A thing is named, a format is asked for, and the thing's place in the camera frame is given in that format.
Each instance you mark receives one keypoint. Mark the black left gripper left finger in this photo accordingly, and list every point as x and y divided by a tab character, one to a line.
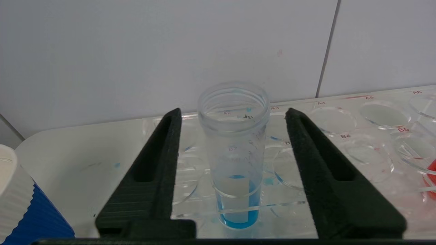
146	197

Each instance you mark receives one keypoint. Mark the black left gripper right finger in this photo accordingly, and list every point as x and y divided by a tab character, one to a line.
340	204

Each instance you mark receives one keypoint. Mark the test tube with blue pigment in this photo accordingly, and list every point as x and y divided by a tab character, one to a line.
235	143

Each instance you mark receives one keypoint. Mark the clear acrylic test tube rack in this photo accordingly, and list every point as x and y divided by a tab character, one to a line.
340	153

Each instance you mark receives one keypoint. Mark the test tube with red pigment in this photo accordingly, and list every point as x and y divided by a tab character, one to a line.
431	177

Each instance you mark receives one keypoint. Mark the white paper cup blue sleeve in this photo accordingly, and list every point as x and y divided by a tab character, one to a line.
20	207

